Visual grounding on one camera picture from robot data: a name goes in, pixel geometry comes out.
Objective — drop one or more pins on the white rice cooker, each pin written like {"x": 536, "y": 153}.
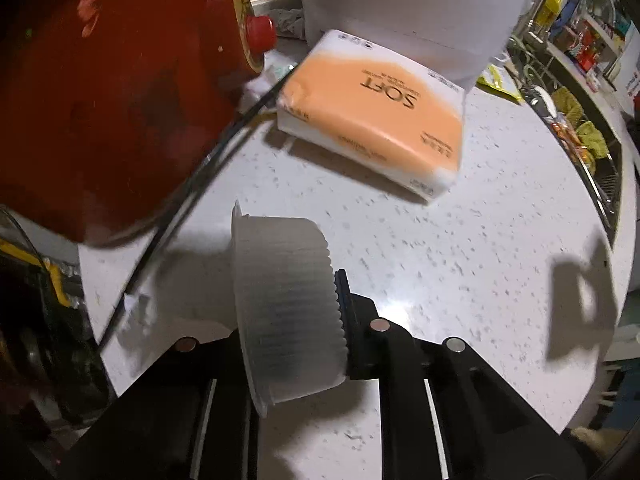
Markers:
{"x": 415, "y": 5}

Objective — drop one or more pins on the yellow food packet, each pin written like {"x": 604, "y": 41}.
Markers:
{"x": 500, "y": 82}

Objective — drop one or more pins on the grey rag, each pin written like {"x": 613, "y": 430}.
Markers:
{"x": 290, "y": 22}

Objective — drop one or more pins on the orange snack bag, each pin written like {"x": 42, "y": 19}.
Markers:
{"x": 567, "y": 134}

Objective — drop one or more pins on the steel dish drain rack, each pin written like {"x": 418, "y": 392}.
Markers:
{"x": 600, "y": 180}

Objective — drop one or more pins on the row of colourful shelf goods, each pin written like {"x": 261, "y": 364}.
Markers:
{"x": 595, "y": 45}

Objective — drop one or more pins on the yellow bottle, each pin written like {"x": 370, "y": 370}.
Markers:
{"x": 552, "y": 2}

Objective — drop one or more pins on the clear ribbed plastic cup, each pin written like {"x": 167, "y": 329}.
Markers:
{"x": 285, "y": 300}

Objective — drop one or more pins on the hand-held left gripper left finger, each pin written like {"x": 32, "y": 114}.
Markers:
{"x": 150, "y": 435}

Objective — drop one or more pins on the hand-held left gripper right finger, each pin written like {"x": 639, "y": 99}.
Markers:
{"x": 360, "y": 340}

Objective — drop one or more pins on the orange tissue pack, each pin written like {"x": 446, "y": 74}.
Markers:
{"x": 370, "y": 110}

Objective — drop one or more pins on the red electric cooker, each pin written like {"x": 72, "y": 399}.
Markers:
{"x": 110, "y": 95}

